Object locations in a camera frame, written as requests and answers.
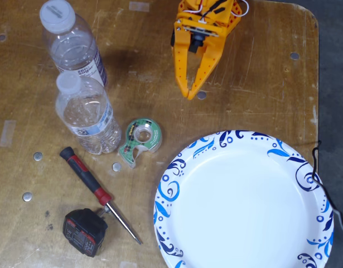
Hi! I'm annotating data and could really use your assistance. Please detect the clear water bottle blue label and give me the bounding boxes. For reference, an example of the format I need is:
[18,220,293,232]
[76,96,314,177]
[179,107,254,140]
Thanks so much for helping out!
[54,71,122,155]

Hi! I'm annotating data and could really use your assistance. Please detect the black hanging cable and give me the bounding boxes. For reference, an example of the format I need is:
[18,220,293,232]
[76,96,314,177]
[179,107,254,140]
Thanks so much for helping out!
[311,140,343,237]

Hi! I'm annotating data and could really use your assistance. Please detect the orange printed gripper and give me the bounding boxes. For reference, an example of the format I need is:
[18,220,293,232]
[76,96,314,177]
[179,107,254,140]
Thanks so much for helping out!
[170,0,234,101]

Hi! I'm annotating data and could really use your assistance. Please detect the clear bottle purple label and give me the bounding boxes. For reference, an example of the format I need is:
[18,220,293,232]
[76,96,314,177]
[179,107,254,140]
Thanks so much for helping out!
[38,0,109,89]

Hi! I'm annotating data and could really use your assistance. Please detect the red black screwdriver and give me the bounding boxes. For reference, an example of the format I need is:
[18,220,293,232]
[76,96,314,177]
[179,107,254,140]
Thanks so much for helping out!
[59,146,143,246]

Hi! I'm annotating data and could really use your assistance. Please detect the red white black servo wires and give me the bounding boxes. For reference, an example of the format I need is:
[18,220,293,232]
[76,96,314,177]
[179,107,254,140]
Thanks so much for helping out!
[192,0,249,23]

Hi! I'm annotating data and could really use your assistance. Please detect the black tool battery pack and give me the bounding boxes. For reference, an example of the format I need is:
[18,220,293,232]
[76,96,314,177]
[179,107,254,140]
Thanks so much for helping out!
[62,208,109,258]

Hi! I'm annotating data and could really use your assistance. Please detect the green plaid tape dispenser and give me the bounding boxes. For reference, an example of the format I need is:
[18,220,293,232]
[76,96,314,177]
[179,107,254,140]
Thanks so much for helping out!
[117,117,163,169]

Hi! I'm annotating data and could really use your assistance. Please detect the small silver bolt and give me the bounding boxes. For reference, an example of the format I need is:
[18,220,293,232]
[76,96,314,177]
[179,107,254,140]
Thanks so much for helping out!
[96,205,111,219]

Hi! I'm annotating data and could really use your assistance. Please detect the white paper plate blue swirls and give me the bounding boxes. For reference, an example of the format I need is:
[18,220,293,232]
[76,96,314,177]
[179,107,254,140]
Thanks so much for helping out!
[153,130,335,268]

